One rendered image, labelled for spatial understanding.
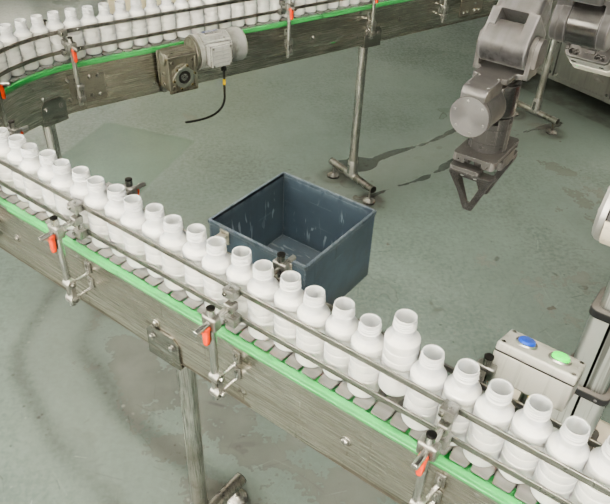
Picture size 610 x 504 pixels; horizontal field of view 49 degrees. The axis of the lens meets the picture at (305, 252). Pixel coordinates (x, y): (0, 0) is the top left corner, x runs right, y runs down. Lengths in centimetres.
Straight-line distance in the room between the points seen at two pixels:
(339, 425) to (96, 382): 154
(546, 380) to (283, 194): 103
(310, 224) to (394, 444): 90
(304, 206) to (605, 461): 115
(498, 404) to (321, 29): 226
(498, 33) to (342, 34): 221
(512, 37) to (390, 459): 72
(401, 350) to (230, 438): 140
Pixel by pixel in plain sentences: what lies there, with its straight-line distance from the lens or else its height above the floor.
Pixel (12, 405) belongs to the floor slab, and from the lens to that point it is 269.
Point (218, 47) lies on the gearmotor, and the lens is 261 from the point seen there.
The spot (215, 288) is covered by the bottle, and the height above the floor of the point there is 107.
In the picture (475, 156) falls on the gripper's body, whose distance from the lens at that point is 103.
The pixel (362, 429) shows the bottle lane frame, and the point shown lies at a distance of 124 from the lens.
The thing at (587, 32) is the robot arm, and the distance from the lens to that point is 133.
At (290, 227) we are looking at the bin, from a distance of 201.
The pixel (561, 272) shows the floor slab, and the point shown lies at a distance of 336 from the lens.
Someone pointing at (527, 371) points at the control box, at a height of 110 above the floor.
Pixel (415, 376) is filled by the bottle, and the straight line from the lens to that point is 112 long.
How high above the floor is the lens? 193
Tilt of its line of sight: 37 degrees down
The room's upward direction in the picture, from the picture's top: 3 degrees clockwise
